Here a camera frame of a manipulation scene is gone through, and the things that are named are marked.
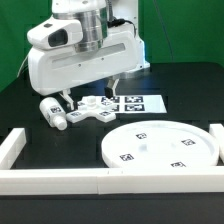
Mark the white round table top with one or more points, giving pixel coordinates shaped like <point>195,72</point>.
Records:
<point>159,144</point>

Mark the white fence bar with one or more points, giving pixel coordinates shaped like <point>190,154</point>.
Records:
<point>11,148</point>
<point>217,131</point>
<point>110,181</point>

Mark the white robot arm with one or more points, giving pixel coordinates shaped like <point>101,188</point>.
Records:
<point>84,41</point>

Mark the white marker sheet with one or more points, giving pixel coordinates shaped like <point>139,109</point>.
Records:
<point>138,104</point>

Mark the white cross table base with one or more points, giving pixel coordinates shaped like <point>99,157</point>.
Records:
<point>93,106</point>

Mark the white right fence bar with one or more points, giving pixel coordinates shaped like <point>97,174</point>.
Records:
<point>217,131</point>

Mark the white front fence bar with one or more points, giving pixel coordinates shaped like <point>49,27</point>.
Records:
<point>110,181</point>

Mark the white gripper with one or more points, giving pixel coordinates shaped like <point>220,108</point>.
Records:
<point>55,65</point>

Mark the white left fence bar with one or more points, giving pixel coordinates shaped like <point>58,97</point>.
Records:
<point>11,148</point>

